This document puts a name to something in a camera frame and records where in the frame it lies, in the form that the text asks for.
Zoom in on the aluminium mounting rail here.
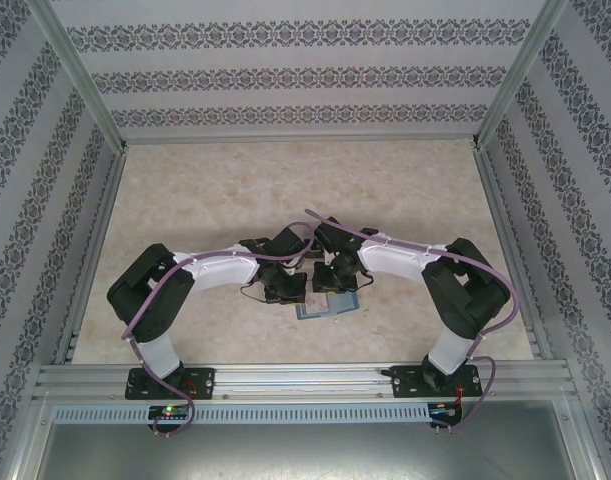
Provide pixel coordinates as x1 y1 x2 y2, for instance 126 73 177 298
32 363 579 402

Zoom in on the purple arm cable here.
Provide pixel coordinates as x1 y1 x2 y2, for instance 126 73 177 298
119 221 316 441
304 208 520 437

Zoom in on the aluminium frame post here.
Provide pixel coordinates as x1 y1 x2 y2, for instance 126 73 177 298
27 0 129 151
472 0 569 149

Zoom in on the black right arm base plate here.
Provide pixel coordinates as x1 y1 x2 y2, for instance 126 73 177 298
388 364 485 400

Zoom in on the right controller board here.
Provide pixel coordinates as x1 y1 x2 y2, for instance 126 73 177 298
428 399 464 420

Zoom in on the aluminium side frame rail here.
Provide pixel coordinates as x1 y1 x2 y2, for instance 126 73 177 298
54 147 129 366
472 144 554 361

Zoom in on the thin black left camera cable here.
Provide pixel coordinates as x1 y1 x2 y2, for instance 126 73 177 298
239 283 274 305

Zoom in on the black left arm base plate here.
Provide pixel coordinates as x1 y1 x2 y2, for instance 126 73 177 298
127 367 217 401

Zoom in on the left controller board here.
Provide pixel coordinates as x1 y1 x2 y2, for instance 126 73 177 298
148 405 191 422

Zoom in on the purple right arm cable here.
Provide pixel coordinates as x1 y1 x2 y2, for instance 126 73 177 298
304 208 520 437

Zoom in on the teal leather card holder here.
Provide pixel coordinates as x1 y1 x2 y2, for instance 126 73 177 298
294 292 359 322

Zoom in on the grey metal shelf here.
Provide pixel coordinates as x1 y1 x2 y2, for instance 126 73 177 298
34 422 576 480

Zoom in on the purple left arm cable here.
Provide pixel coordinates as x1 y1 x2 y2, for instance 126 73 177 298
119 221 316 441

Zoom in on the slotted grey cable duct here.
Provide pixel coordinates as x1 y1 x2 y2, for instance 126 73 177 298
52 402 431 424

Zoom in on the controller board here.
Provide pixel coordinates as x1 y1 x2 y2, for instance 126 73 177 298
148 405 191 422
428 399 464 420

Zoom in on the aluminium rear frame rail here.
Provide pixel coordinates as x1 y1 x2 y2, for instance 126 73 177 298
122 132 479 147

